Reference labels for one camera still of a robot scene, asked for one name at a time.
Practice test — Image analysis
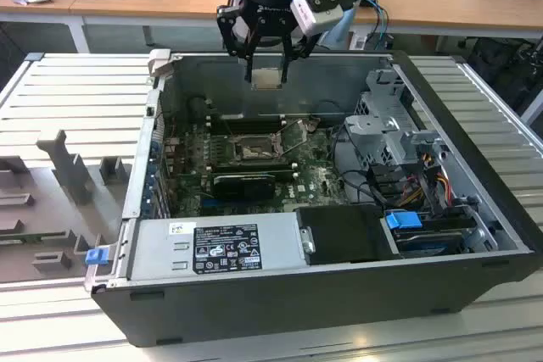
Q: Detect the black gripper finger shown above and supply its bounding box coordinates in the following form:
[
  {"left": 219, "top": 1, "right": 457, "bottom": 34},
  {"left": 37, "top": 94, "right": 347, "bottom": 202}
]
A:
[
  {"left": 280, "top": 31, "right": 318, "bottom": 84},
  {"left": 216, "top": 3, "right": 260, "bottom": 84}
]

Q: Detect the silver square CPU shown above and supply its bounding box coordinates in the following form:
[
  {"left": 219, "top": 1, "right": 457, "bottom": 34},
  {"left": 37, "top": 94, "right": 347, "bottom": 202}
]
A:
[{"left": 249, "top": 67, "right": 283, "bottom": 91}]

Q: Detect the metal socket cover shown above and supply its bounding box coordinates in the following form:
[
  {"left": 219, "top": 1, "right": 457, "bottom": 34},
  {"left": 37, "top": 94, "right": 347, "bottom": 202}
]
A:
[{"left": 276, "top": 117, "right": 310, "bottom": 156}]

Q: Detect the thin wire locking lever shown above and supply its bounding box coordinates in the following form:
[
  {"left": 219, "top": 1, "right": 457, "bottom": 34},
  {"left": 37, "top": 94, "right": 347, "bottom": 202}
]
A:
[{"left": 222, "top": 114, "right": 238, "bottom": 142}]

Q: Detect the black RAM slot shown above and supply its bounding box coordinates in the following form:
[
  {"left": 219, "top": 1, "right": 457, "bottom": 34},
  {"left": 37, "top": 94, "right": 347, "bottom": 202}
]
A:
[
  {"left": 210, "top": 158, "right": 294, "bottom": 170},
  {"left": 210, "top": 168, "right": 299, "bottom": 181},
  {"left": 210, "top": 122, "right": 286, "bottom": 135},
  {"left": 210, "top": 113, "right": 286, "bottom": 125}
]

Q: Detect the CPU socket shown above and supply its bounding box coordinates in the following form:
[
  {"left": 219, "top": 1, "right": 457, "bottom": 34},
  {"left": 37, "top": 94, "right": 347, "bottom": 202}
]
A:
[{"left": 228, "top": 132, "right": 285, "bottom": 164}]

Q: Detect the grey metal drive cage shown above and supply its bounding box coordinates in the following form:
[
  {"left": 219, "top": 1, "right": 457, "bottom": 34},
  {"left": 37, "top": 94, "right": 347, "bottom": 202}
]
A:
[{"left": 343, "top": 69, "right": 451, "bottom": 176}]

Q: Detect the green motherboard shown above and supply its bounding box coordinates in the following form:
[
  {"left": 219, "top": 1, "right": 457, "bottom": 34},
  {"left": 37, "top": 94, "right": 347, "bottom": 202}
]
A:
[{"left": 163, "top": 114, "right": 353, "bottom": 219}]

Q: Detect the black graphics card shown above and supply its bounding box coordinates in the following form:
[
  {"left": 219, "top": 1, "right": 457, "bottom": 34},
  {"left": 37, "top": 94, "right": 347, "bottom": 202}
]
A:
[{"left": 211, "top": 173, "right": 277, "bottom": 202}]

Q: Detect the black plastic shroud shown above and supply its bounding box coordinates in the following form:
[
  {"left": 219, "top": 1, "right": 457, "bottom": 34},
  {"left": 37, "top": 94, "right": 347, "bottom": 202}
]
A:
[{"left": 294, "top": 203, "right": 402, "bottom": 265}]

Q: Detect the blue disk carrier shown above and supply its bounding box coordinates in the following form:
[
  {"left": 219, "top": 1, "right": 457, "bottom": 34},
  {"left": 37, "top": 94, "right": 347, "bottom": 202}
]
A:
[{"left": 384, "top": 210, "right": 423, "bottom": 234}]

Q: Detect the grey power supply with label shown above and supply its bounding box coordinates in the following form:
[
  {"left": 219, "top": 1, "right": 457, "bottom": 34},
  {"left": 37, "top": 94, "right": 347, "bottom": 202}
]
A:
[{"left": 122, "top": 211, "right": 315, "bottom": 282}]

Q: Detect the hard disk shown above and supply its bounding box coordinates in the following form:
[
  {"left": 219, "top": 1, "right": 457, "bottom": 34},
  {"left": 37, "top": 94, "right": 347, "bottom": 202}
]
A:
[{"left": 392, "top": 228, "right": 466, "bottom": 258}]

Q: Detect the grey parts rack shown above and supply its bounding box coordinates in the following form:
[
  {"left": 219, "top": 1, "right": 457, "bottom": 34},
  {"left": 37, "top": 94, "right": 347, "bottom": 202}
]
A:
[{"left": 0, "top": 128, "right": 132, "bottom": 282}]

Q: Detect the black open PC case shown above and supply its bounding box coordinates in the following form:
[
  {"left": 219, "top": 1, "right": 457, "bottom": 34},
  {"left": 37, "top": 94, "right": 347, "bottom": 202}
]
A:
[{"left": 84, "top": 48, "right": 543, "bottom": 348}]

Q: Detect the blue case latch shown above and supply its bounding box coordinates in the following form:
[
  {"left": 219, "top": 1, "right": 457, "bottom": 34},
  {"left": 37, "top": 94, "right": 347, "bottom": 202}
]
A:
[{"left": 84, "top": 249, "right": 107, "bottom": 268}]

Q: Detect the green RAM stick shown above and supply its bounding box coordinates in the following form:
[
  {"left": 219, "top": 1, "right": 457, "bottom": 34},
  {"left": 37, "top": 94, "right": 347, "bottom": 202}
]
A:
[{"left": 0, "top": 231, "right": 71, "bottom": 248}]

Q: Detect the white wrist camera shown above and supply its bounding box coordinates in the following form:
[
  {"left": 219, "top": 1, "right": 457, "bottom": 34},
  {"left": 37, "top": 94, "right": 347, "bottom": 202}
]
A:
[{"left": 289, "top": 0, "right": 345, "bottom": 36}]

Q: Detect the pale grey case handle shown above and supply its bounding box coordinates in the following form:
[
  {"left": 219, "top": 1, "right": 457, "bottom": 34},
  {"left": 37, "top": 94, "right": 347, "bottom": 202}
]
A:
[{"left": 147, "top": 48, "right": 171, "bottom": 80}]

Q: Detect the yellow red wire bundle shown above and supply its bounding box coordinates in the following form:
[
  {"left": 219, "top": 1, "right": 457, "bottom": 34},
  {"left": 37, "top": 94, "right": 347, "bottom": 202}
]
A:
[{"left": 398, "top": 153, "right": 453, "bottom": 210}]

